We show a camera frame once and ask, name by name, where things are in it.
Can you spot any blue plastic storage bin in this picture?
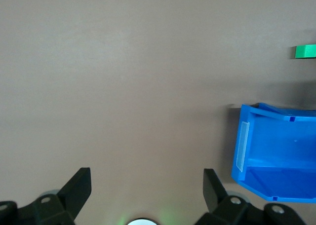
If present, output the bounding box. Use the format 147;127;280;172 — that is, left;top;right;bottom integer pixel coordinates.
231;102;316;203

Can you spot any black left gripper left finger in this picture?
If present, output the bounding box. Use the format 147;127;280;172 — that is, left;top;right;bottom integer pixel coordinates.
29;167;92;225

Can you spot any green cube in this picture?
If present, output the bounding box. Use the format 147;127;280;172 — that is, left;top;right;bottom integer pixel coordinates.
295;44;316;59

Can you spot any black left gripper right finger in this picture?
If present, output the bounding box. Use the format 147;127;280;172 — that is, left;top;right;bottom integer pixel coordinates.
197;168;250;225

